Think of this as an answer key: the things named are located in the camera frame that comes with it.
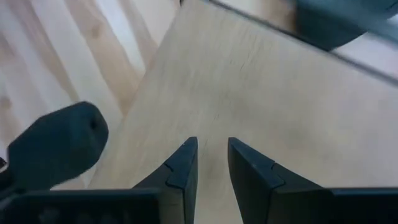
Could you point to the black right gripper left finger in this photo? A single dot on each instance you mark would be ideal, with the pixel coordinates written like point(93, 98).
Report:
point(174, 193)

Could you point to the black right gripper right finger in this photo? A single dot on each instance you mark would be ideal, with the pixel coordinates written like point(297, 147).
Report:
point(258, 193)

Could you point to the wooden shelf with black frame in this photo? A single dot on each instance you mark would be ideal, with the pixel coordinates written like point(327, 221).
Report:
point(248, 93)

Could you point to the black rubber slide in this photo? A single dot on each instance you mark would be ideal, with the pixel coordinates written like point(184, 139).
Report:
point(329, 25)

